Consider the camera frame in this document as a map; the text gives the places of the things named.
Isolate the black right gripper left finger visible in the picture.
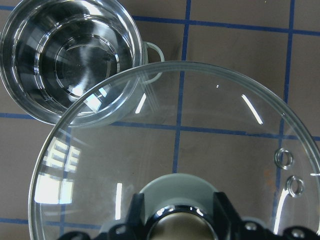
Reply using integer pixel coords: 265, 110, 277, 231
124, 193, 149, 240

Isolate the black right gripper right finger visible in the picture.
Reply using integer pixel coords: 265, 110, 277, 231
212, 192, 242, 240

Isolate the clear glass pot lid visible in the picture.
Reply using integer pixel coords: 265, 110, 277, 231
28, 61, 320, 240

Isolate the brown paper table mat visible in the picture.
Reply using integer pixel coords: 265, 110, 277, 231
0, 0, 320, 240

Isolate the white pot with steel interior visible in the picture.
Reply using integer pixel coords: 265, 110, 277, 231
0, 0, 165, 125

